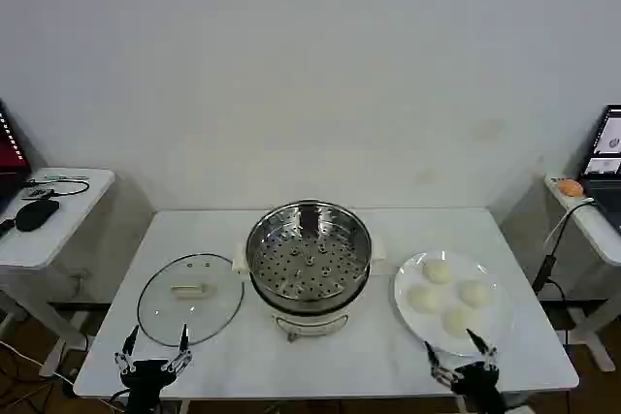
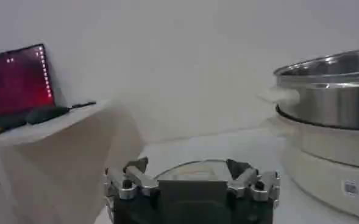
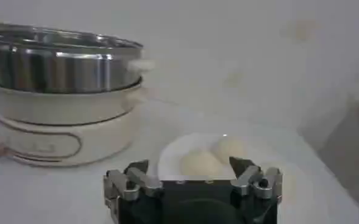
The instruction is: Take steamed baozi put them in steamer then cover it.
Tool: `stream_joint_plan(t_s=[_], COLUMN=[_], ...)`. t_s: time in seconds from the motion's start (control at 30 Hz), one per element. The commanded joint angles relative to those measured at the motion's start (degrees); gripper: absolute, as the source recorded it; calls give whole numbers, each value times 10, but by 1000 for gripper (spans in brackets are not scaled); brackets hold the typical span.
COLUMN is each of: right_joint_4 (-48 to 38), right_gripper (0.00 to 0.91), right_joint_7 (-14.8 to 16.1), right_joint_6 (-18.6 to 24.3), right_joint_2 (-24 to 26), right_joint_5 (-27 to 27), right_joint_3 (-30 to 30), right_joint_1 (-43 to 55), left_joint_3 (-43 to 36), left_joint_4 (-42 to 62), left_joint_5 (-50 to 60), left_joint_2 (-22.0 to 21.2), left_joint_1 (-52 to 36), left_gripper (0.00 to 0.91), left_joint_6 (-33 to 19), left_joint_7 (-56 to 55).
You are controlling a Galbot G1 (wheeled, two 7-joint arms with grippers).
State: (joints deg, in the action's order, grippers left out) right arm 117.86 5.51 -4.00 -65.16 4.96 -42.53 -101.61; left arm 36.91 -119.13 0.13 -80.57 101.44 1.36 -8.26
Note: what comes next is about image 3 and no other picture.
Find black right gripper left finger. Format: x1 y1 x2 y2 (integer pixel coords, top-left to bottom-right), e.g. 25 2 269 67
104 159 164 201

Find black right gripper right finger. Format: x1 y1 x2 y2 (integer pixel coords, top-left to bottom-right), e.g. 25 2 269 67
229 156 283 200

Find white steamed bun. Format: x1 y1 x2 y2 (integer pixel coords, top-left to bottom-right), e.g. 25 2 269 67
180 150 226 177
216 136 249 164

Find white round plate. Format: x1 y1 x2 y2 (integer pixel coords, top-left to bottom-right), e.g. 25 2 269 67
157 131 291 183

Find white electric cooking pot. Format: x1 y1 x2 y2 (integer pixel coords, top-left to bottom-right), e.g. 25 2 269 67
0 59 155 167

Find white side desk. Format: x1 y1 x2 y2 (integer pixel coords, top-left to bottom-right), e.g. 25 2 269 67
297 93 359 220

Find steel steamer basket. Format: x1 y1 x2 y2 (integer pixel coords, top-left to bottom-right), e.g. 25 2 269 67
0 23 144 94

